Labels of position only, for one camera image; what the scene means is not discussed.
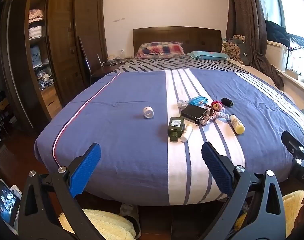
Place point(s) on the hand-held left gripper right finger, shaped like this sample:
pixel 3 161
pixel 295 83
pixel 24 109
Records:
pixel 217 170

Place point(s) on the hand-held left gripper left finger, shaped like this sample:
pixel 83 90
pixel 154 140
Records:
pixel 86 170

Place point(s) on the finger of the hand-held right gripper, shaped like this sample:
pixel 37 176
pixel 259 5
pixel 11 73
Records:
pixel 291 142

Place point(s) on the small white bottle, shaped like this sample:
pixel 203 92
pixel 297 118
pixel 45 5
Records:
pixel 186 132

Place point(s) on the yellow lotion bottle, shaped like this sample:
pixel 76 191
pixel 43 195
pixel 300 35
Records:
pixel 237 124

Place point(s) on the brown sunglasses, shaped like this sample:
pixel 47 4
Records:
pixel 209 117

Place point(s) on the white lace trim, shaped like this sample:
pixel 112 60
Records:
pixel 223 115

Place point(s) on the dark green glass bottle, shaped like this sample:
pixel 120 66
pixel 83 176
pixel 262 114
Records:
pixel 175 127

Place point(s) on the black rectangular box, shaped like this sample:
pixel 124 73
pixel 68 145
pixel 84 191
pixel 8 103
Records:
pixel 194 113

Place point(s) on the black thread spool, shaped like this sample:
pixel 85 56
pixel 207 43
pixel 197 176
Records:
pixel 227 102

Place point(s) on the blue wet wipes packet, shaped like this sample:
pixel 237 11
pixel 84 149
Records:
pixel 198 100

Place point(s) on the blue striped blanket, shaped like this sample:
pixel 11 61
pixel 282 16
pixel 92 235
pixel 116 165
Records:
pixel 116 130

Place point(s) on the grey slipper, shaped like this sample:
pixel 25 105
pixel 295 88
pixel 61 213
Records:
pixel 130 213

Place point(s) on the tablet with lit screen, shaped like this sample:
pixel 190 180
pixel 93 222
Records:
pixel 6 202

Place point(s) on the white storage box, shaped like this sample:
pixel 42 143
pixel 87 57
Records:
pixel 277 55

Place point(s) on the dark wooden nightstand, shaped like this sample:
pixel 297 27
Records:
pixel 101 73

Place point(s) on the metal drying rack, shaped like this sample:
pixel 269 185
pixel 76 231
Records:
pixel 301 42

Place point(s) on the crumpled clothes pile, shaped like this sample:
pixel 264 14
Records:
pixel 44 77

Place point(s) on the black folding chair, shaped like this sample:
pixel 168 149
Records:
pixel 86 62

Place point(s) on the black jacket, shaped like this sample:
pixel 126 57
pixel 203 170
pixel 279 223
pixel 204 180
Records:
pixel 277 33

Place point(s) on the patterned fabric bag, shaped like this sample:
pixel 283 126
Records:
pixel 233 48

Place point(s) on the teal pillow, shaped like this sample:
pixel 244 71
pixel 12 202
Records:
pixel 207 55

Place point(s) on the grey patterned bed sheet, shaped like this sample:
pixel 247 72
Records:
pixel 167 63

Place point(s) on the blue folded clothes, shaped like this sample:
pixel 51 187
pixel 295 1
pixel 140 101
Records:
pixel 36 55

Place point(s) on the dark wooden wardrobe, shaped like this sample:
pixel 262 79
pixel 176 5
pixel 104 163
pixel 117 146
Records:
pixel 64 42

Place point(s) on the brown curtain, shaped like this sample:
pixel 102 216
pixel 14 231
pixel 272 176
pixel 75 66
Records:
pixel 244 17

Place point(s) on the plaid pillow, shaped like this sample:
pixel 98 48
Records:
pixel 160 48

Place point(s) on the wooden bed headboard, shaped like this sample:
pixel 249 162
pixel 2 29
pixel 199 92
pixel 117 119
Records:
pixel 177 36

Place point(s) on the striped folded clothes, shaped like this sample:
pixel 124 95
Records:
pixel 35 32

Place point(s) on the pink folded clothes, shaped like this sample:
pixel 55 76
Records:
pixel 36 14

